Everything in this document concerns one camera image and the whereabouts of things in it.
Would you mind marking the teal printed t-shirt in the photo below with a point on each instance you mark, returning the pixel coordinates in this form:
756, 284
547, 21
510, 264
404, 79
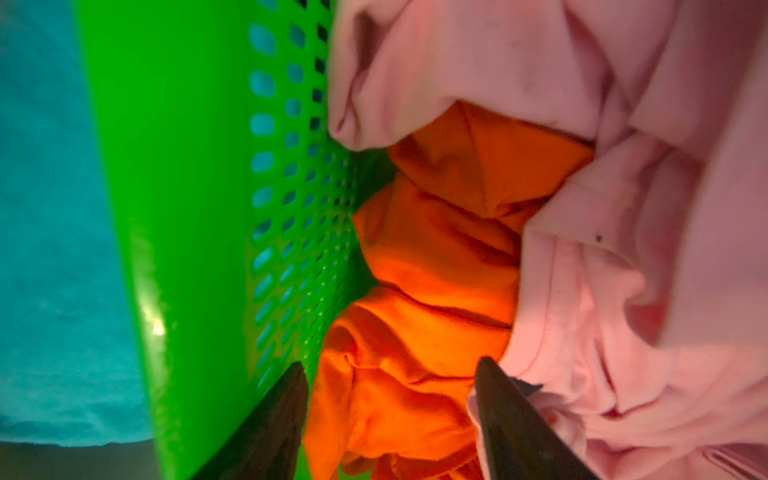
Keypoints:
69, 362

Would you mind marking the green plastic laundry basket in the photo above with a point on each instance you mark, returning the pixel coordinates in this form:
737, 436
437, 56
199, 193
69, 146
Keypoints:
232, 203

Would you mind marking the orange t-shirt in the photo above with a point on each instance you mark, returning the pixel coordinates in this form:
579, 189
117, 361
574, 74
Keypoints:
443, 241

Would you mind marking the pink t-shirt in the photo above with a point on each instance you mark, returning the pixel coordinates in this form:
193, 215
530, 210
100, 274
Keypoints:
643, 305

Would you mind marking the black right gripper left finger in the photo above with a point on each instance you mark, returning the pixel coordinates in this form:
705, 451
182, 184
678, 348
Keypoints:
266, 445

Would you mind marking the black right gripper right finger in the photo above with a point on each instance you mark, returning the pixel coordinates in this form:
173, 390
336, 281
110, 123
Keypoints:
519, 443

